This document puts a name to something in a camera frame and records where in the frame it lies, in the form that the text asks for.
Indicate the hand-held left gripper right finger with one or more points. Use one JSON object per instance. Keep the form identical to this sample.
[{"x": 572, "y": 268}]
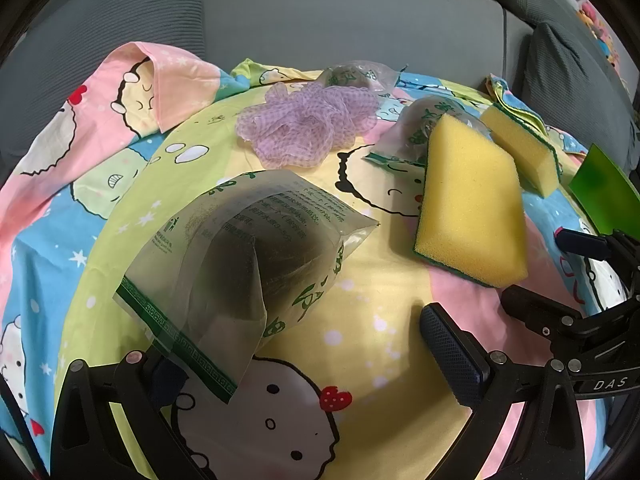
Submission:
[{"x": 450, "y": 355}]

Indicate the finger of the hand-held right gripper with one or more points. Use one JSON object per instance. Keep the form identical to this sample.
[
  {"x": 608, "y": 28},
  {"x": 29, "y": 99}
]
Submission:
[
  {"x": 580, "y": 243},
  {"x": 540, "y": 310}
]

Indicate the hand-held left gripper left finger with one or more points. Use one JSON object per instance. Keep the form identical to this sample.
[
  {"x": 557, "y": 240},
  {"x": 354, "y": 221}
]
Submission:
[{"x": 167, "y": 385}]

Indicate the green box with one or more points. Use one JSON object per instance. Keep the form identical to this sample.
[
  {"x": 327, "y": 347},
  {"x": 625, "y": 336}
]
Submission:
[{"x": 600, "y": 190}]

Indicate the yellow green sponge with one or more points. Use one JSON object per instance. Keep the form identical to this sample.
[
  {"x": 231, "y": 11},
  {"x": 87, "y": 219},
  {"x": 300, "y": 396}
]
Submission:
[
  {"x": 470, "y": 210},
  {"x": 525, "y": 155}
]

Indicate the green print scrubber bag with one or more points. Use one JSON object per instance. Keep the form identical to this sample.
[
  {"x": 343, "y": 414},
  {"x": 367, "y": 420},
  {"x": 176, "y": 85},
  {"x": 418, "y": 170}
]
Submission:
[
  {"x": 225, "y": 260},
  {"x": 360, "y": 75},
  {"x": 410, "y": 130}
]

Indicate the purple mesh bath pouf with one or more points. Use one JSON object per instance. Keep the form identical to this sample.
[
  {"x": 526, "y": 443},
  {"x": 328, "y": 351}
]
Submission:
[{"x": 300, "y": 125}]

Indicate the cartoon printed blanket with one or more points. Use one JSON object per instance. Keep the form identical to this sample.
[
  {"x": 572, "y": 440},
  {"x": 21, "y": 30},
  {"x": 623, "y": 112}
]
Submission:
[{"x": 350, "y": 285}]

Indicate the grey sofa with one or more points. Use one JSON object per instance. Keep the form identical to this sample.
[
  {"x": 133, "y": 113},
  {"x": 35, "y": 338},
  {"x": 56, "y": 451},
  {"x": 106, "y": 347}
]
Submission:
[{"x": 350, "y": 15}]

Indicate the grey ribbed cushion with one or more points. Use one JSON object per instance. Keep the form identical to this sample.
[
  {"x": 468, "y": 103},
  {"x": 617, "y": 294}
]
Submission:
[{"x": 110, "y": 15}]

